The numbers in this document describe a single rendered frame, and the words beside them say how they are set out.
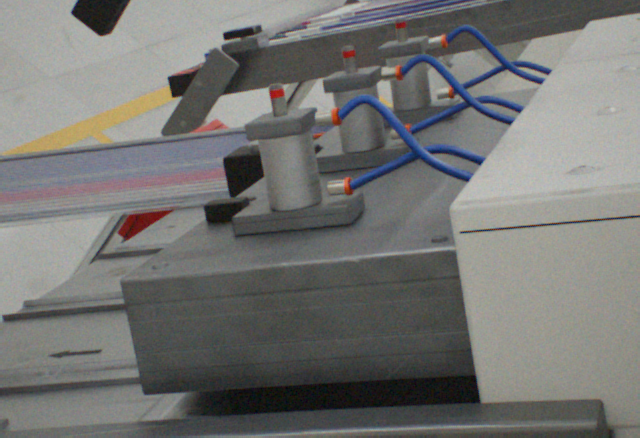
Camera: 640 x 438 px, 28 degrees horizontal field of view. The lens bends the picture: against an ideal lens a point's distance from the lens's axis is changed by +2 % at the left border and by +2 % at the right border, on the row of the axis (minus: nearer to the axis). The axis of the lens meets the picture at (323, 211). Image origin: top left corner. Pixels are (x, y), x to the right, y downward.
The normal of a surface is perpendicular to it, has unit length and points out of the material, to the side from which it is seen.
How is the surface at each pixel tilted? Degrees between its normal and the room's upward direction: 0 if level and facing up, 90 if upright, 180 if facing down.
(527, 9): 90
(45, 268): 0
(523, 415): 45
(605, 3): 90
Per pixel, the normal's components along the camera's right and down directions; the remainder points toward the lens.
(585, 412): -0.17, -0.96
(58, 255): 0.55, -0.75
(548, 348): -0.28, 0.26
